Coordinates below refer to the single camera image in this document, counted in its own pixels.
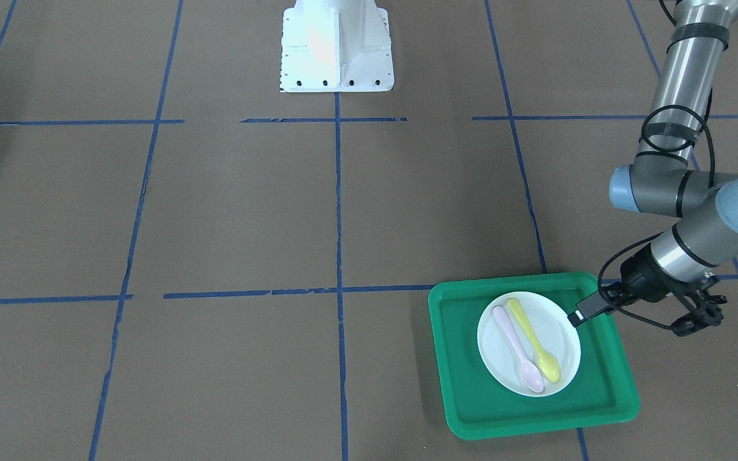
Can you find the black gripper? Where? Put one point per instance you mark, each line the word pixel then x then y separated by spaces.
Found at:
pixel 642 276

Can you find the yellow plastic spoon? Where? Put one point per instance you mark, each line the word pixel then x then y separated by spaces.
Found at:
pixel 545 362

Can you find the white round plate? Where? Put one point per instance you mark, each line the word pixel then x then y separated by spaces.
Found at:
pixel 552 328

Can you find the pink plastic spoon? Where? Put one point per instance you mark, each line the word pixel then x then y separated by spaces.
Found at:
pixel 526 371

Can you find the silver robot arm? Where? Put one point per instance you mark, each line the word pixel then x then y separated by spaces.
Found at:
pixel 674 174

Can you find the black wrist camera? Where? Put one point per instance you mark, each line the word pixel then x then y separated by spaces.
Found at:
pixel 703 308

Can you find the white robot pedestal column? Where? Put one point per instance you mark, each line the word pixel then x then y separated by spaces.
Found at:
pixel 336 46

